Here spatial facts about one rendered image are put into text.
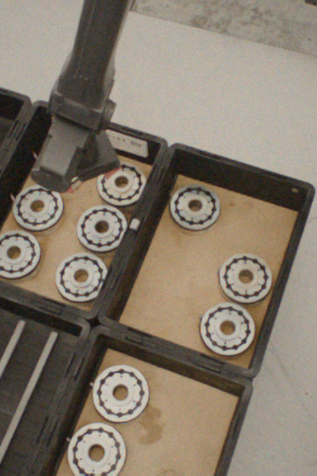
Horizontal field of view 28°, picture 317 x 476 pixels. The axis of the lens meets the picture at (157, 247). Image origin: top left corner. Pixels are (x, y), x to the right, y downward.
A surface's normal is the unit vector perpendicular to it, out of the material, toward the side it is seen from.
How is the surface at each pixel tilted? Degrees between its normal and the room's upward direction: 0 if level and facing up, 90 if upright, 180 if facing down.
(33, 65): 0
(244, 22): 0
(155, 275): 0
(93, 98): 86
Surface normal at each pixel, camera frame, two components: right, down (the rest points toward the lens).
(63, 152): 0.22, -0.21
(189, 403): -0.02, -0.38
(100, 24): -0.30, 0.86
